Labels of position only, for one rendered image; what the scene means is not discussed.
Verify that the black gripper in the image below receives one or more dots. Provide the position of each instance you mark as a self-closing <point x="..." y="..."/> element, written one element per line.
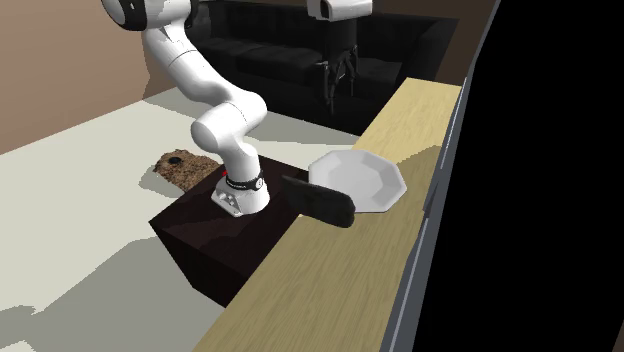
<point x="342" y="36"/>

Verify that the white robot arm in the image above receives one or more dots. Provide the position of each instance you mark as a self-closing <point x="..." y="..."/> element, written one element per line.
<point x="210" y="78"/>

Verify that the black sofa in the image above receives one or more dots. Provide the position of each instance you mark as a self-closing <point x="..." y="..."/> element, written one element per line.
<point x="273" y="58"/>

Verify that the white angular plate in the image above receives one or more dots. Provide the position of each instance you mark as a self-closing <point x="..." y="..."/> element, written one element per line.
<point x="363" y="179"/>

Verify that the black remote control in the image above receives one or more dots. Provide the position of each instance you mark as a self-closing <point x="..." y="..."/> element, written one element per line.
<point x="319" y="202"/>

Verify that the light wooden sideboard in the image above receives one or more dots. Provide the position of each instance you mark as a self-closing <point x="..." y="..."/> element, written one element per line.
<point x="331" y="282"/>

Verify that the dark robot stand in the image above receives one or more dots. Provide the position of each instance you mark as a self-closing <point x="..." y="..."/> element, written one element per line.
<point x="214" y="244"/>

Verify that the large black television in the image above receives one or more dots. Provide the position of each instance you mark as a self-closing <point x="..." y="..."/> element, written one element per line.
<point x="526" y="185"/>

